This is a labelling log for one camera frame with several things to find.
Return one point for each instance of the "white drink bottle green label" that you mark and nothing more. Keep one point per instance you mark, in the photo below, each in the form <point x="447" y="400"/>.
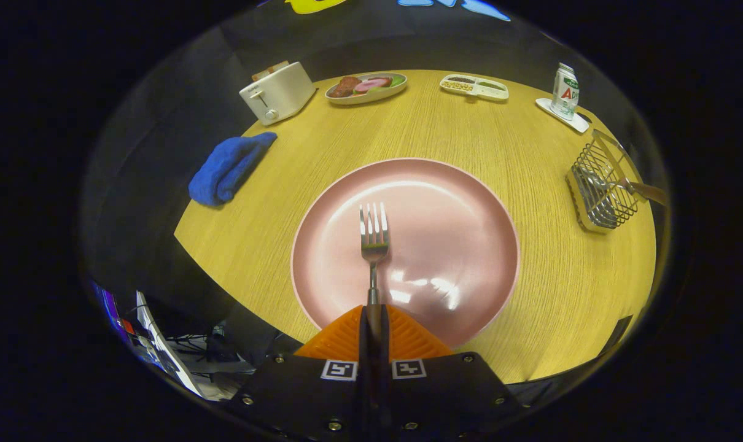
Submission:
<point x="565" y="92"/>

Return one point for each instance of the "pink round plate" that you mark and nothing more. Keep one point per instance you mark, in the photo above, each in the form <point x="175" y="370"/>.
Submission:
<point x="445" y="233"/>

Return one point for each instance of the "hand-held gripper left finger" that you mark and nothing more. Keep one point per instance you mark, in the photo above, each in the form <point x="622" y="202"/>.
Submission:
<point x="298" y="393"/>

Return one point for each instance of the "white square coaster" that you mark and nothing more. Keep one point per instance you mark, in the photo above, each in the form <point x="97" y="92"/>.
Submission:
<point x="546" y="106"/>

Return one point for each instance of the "blue folded towel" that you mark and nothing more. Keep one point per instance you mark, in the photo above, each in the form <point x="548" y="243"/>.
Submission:
<point x="224" y="172"/>

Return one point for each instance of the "green lettuce leaf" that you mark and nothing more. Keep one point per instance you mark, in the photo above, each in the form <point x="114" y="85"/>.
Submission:
<point x="398" y="80"/>

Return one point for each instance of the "black table clamp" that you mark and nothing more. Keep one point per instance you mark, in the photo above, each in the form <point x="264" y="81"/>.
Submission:
<point x="616" y="334"/>

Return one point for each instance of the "white toaster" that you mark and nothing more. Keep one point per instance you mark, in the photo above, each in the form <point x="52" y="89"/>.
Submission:
<point x="279" y="93"/>

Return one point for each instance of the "black backdrop cloth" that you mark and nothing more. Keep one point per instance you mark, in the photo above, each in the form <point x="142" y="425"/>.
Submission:
<point x="193" y="80"/>

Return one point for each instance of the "brown meat piece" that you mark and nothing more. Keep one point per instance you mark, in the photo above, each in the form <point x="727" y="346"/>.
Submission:
<point x="345" y="86"/>

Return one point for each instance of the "toasted bread slice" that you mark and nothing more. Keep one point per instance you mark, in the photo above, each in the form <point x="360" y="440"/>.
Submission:
<point x="270" y="69"/>

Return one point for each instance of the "white flat panel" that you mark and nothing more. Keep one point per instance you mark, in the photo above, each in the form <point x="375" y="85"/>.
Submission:
<point x="163" y="344"/>

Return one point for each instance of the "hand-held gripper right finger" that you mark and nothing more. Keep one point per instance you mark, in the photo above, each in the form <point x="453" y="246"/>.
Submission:
<point x="445" y="393"/>

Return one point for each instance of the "white oval food plate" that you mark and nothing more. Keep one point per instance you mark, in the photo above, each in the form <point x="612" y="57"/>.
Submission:
<point x="371" y="99"/>

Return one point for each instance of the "white divided bean dish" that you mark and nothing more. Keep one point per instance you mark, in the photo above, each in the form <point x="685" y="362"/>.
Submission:
<point x="492" y="94"/>

